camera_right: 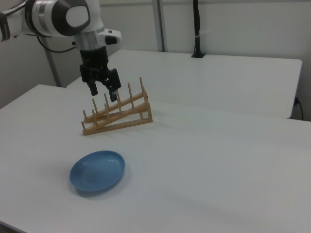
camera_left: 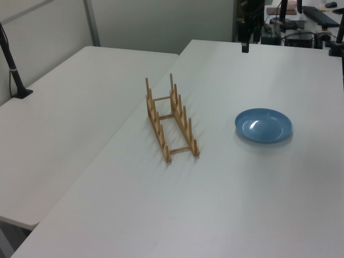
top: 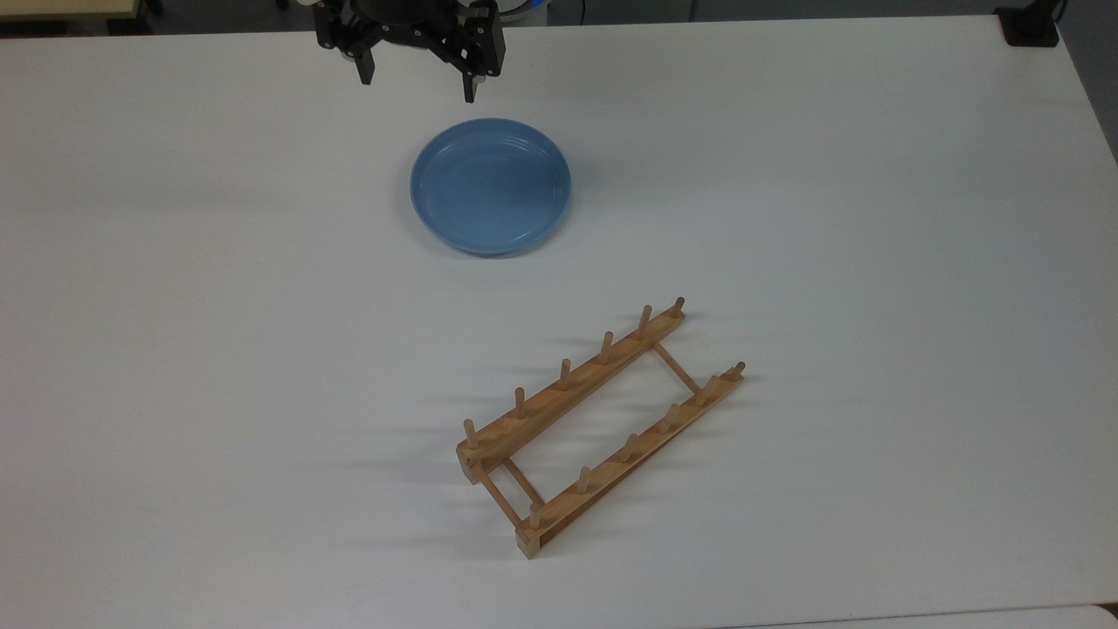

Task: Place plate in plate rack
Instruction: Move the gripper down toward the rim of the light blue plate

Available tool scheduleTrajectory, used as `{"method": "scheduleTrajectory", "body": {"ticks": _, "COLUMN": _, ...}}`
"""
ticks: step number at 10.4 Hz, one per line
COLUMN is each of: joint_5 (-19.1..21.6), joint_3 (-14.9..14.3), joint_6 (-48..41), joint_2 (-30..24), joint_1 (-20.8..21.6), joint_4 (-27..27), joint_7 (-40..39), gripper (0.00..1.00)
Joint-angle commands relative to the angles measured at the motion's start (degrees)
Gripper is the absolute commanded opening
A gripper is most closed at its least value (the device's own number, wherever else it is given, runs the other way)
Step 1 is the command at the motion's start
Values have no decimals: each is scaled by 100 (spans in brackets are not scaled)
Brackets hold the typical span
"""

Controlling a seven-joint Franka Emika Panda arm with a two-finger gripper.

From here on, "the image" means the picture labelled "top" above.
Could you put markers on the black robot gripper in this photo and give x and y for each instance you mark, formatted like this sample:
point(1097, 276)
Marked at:
point(400, 16)

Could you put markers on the tan wooden desk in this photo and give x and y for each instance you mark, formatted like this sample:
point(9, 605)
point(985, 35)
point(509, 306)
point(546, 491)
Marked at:
point(61, 7)

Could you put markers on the blue round plate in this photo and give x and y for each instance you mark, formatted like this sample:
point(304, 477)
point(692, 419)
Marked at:
point(491, 187)

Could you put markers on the black camera stand pole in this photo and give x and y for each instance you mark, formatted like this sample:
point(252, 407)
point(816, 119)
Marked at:
point(1029, 28)

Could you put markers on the wooden plate rack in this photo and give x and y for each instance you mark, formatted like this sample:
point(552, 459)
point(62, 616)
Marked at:
point(568, 393)

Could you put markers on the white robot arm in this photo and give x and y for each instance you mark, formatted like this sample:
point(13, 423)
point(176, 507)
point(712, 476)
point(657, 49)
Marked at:
point(526, 5)

